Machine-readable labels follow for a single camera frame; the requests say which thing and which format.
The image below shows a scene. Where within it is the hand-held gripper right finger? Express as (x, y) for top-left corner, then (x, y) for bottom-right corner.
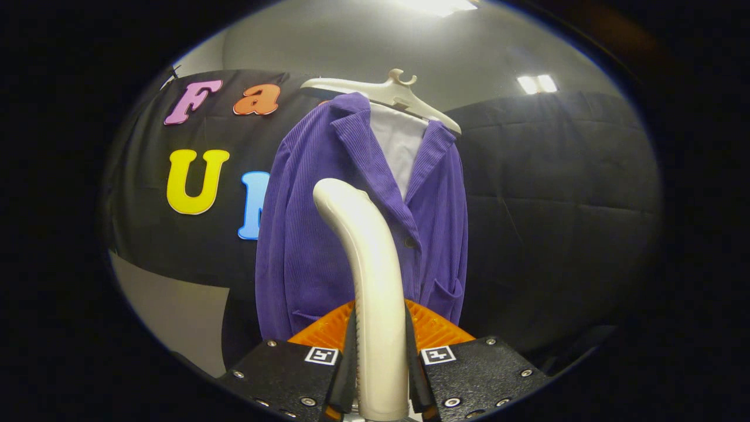
(404, 299), (551, 421)

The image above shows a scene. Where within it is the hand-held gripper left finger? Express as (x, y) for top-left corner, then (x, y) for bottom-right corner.
(217, 300), (358, 422)

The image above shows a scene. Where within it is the white garment steamer head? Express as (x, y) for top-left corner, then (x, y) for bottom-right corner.
(312, 178), (411, 421)

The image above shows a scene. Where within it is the purple corduroy jacket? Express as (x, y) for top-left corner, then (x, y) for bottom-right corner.
(255, 92), (469, 342)

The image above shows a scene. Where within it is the grey cabinet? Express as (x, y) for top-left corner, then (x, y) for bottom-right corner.
(108, 251), (230, 379)

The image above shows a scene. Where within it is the white plastic hanger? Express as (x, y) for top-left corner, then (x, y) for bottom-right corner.
(300, 69), (462, 135)

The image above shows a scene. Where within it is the double ceiling light panel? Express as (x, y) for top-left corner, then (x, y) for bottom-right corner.
(517, 74), (558, 94)

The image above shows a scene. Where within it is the large ceiling light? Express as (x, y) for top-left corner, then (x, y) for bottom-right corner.
(404, 0), (478, 17)

